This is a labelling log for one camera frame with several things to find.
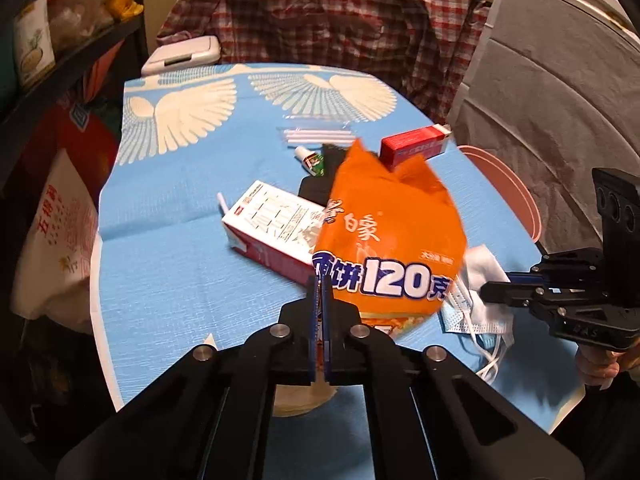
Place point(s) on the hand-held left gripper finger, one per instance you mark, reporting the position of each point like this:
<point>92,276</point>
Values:
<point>327,320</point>
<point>315,310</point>

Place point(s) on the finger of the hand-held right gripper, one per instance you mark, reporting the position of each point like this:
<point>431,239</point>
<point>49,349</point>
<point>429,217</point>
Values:
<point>510,294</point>
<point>560,265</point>

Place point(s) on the white face mask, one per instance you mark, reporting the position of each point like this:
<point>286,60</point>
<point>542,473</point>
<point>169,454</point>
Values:
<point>482,265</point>

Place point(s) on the blue face mask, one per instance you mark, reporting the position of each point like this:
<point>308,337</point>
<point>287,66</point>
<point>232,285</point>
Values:
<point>470,320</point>

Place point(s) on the white milk carton with straw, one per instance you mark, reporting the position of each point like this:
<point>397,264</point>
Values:
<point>272,222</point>

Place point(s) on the orange noodle snack bag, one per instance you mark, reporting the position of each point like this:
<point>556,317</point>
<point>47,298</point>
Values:
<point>395,230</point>

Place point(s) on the person's right hand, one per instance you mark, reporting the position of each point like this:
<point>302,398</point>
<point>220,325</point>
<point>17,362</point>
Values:
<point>597,367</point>

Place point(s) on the beige round container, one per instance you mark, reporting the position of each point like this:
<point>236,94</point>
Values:
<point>300,402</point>

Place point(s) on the pink round stool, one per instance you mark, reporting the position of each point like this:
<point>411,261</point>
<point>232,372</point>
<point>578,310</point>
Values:
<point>510,185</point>

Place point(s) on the white paper scrap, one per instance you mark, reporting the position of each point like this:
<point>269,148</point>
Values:
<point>210,344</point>

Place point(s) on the black pouch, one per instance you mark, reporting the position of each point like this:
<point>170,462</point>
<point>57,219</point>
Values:
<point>315,192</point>

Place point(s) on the grey cloth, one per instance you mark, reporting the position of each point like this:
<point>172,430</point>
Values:
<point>545,125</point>

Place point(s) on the small green toothpaste tube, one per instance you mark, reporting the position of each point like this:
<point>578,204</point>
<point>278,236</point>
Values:
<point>312,162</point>

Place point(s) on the red toothpaste box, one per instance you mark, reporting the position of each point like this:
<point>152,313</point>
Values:
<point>415,145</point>

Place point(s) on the clear packet of white straws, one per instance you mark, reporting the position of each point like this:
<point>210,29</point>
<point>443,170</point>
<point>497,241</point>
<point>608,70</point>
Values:
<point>315,132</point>

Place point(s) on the blue printed tablecloth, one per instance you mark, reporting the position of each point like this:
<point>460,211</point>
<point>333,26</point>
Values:
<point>190,170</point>

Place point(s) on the white plastic bag red print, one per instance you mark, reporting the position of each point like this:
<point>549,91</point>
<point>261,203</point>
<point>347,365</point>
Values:
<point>57,240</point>

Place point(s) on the white wet wipes box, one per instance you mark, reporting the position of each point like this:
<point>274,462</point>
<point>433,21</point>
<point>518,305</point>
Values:
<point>180,55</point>

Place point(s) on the red plaid shirt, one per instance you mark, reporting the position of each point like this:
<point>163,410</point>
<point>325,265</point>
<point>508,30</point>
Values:
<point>325,15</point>

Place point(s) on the black shelf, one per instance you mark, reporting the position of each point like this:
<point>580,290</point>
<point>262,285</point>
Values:
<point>75,57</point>

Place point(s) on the yellow crumpled bag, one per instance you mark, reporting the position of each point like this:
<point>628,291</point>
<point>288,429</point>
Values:
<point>125,2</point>

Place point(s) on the clear plastic bags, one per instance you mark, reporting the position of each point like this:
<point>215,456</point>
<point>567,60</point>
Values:
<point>80,7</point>

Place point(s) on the labelled food bag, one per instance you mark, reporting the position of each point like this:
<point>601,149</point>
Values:
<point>32,45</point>

